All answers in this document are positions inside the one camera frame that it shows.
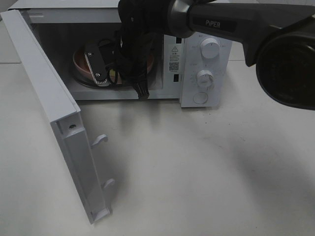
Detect lower white timer knob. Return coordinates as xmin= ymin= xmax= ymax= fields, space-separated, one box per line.
xmin=196 ymin=70 xmax=214 ymax=88

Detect white microwave oven body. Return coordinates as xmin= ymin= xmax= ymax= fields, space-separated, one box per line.
xmin=7 ymin=0 xmax=232 ymax=107

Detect toast sandwich with cheese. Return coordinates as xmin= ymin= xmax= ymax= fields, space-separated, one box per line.
xmin=109 ymin=69 xmax=116 ymax=78

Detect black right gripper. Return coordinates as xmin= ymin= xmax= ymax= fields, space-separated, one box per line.
xmin=98 ymin=31 xmax=155 ymax=85

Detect upper white power knob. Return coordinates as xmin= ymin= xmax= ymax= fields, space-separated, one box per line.
xmin=200 ymin=38 xmax=220 ymax=59

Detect pink round plate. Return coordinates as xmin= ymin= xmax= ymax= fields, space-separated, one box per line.
xmin=72 ymin=46 xmax=155 ymax=85

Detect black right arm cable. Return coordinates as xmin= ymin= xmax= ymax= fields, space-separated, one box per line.
xmin=108 ymin=29 xmax=151 ymax=100

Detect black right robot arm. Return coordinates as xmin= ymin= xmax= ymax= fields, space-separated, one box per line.
xmin=112 ymin=0 xmax=315 ymax=110

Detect white microwave door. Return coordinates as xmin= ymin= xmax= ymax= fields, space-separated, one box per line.
xmin=1 ymin=10 xmax=115 ymax=224

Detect round white door button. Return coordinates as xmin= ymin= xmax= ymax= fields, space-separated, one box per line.
xmin=193 ymin=92 xmax=208 ymax=104

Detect glass microwave turntable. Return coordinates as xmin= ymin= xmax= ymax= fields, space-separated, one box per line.
xmin=72 ymin=75 xmax=133 ymax=90

